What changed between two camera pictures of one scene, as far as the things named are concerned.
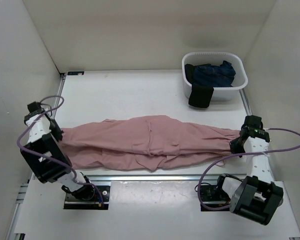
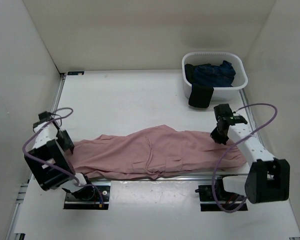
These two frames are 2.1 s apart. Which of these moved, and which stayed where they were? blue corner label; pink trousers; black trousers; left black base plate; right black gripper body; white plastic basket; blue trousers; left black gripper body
Moved: left black gripper body; pink trousers; right black gripper body
Stayed: white plastic basket; blue corner label; blue trousers; black trousers; left black base plate
